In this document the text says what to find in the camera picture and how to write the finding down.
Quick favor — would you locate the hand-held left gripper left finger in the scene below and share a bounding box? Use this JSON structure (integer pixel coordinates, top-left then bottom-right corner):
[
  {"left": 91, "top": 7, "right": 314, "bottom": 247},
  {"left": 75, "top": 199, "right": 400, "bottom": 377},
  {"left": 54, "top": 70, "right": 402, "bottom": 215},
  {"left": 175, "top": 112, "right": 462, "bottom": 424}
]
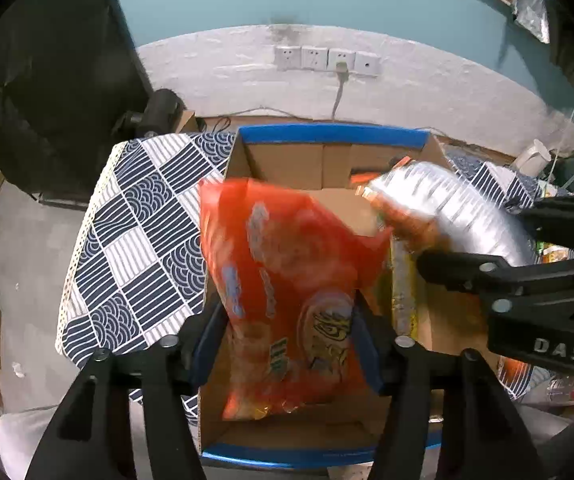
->
[{"left": 26, "top": 302, "right": 230, "bottom": 480}]

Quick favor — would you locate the navy white patterned tablecloth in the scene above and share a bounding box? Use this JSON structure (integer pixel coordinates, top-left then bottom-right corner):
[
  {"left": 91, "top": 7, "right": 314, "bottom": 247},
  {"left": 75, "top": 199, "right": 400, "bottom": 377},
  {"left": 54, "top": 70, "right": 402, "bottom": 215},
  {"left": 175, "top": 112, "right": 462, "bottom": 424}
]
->
[{"left": 56, "top": 132, "right": 568, "bottom": 403}]

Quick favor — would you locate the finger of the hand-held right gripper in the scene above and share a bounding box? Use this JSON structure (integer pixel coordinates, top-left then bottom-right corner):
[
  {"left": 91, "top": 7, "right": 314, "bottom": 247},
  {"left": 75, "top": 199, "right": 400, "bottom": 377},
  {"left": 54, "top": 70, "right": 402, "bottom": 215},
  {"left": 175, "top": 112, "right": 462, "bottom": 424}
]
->
[
  {"left": 416, "top": 251, "right": 574, "bottom": 307},
  {"left": 517, "top": 195, "right": 574, "bottom": 252}
]

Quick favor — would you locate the green snack packet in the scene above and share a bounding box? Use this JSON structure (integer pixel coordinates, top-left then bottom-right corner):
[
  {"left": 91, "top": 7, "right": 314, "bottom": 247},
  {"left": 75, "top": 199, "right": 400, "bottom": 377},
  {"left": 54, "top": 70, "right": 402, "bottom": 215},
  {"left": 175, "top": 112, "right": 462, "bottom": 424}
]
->
[{"left": 537, "top": 242, "right": 568, "bottom": 263}]

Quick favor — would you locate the white wall socket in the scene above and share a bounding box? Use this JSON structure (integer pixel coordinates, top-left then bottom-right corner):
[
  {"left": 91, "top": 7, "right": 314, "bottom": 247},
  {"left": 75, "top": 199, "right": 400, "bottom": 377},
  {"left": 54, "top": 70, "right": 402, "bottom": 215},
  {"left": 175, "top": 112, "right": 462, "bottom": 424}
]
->
[
  {"left": 354, "top": 51, "right": 383, "bottom": 77},
  {"left": 274, "top": 45, "right": 302, "bottom": 72},
  {"left": 328, "top": 48, "right": 357, "bottom": 73},
  {"left": 301, "top": 46, "right": 329, "bottom": 71}
]

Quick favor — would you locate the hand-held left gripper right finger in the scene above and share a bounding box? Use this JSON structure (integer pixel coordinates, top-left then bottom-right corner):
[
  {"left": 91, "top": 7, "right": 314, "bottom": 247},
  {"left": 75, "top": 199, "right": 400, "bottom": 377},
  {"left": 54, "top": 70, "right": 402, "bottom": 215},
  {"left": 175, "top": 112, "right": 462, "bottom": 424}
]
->
[{"left": 352, "top": 290, "right": 548, "bottom": 480}]

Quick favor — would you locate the blue-rimmed cardboard box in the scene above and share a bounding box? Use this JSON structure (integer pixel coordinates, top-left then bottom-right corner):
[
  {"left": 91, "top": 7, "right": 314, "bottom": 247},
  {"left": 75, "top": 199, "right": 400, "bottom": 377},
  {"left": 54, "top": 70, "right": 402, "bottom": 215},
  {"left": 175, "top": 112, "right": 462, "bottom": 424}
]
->
[{"left": 198, "top": 125, "right": 460, "bottom": 468}]

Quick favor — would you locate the clear plastic bottle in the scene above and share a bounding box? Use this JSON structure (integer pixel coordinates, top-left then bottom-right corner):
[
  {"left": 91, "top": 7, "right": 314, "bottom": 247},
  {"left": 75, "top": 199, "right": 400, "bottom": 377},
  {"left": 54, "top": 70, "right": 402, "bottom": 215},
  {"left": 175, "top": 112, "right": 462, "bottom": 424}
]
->
[{"left": 542, "top": 375, "right": 574, "bottom": 403}]

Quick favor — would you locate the white jug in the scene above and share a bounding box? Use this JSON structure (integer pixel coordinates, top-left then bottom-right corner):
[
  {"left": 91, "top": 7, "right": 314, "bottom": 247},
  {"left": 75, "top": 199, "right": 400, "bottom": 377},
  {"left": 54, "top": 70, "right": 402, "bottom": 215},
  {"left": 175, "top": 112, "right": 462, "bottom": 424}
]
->
[{"left": 511, "top": 139, "right": 550, "bottom": 178}]

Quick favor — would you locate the grey plug with cable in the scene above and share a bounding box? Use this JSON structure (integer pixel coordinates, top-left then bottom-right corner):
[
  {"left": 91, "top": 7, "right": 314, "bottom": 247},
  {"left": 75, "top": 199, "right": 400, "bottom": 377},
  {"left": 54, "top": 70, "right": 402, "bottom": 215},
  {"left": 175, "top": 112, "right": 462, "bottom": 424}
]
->
[{"left": 332, "top": 61, "right": 351, "bottom": 121}]

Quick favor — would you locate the orange snack bag silver back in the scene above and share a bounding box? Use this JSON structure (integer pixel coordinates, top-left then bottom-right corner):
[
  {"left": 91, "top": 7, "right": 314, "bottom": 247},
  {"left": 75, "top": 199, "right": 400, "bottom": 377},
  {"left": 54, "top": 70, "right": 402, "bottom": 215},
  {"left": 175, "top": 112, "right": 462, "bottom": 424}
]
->
[{"left": 357, "top": 161, "right": 538, "bottom": 268}]

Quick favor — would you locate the long yellow snack packet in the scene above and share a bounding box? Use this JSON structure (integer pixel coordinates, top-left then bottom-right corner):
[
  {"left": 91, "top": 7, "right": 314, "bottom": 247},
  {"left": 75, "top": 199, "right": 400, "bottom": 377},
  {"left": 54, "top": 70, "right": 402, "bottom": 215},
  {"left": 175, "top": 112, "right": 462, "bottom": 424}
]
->
[{"left": 389, "top": 242, "right": 420, "bottom": 336}]

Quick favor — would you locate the black panel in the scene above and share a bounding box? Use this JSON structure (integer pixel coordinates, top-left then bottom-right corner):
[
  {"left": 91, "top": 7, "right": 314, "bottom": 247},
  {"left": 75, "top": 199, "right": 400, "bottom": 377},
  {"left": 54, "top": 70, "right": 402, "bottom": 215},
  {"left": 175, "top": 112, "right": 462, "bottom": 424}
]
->
[{"left": 0, "top": 0, "right": 150, "bottom": 201}]

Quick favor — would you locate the silver foil sheet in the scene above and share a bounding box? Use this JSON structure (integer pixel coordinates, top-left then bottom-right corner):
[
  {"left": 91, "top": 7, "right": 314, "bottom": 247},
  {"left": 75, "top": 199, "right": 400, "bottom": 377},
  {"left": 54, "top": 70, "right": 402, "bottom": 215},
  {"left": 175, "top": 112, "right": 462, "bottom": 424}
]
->
[{"left": 511, "top": 0, "right": 553, "bottom": 43}]

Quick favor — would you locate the large orange-red snack bag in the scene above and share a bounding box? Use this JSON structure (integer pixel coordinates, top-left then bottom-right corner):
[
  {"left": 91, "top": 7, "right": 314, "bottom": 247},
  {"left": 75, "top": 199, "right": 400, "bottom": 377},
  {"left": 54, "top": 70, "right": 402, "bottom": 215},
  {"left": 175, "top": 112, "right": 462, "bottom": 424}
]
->
[{"left": 198, "top": 177, "right": 393, "bottom": 421}]

